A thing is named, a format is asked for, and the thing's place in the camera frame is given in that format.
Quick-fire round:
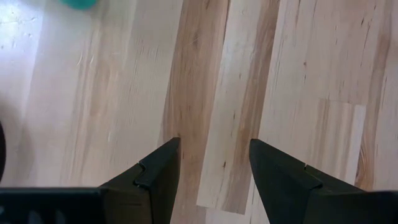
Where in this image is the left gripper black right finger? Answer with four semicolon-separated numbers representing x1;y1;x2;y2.
248;138;398;224

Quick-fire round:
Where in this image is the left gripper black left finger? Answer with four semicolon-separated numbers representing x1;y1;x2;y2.
98;136;182;224

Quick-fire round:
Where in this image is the green translucent plastic bin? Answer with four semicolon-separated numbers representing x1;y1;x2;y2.
60;0;100;11

